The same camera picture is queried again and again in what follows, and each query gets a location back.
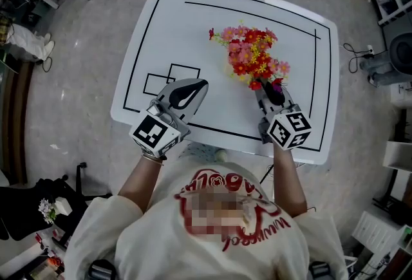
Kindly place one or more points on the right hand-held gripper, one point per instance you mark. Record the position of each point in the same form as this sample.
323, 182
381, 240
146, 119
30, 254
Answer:
289, 130

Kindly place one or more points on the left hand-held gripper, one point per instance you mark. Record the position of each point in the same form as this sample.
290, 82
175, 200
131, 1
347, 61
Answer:
149, 134

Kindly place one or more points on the potted red pink flowers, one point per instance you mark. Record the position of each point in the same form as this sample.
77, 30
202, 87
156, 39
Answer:
251, 53

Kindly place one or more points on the person's right forearm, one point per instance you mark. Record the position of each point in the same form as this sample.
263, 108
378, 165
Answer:
288, 182

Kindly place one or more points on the person's left forearm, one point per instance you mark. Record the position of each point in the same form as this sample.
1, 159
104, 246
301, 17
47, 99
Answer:
141, 182

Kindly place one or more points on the person's patterned trousers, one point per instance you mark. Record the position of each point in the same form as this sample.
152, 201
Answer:
199, 151

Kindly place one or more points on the white table with black lines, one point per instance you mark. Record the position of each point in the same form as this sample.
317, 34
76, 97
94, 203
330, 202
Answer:
193, 31

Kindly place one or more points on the person's white shoe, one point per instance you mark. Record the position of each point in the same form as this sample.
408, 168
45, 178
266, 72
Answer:
220, 155

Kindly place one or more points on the white power strip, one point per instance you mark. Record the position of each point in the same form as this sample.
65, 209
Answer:
369, 51

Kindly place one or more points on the white low cabinet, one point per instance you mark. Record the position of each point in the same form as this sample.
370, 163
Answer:
402, 95

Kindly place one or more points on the white open shelf box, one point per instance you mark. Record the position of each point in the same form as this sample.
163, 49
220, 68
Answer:
399, 154

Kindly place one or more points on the black white backpack rig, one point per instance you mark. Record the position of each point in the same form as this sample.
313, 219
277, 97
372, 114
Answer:
402, 53

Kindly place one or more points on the cream printed t-shirt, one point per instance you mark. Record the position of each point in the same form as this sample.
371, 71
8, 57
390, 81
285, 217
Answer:
154, 240

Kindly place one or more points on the white drawer cabinet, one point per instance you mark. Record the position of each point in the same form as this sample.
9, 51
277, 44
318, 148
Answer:
375, 230

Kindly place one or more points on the brown wooden bench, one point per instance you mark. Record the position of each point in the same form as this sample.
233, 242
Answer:
16, 127

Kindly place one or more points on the white flower plant pot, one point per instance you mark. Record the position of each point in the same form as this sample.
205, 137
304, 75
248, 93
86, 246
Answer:
47, 209

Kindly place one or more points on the black office chair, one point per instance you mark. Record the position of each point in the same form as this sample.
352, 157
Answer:
19, 208

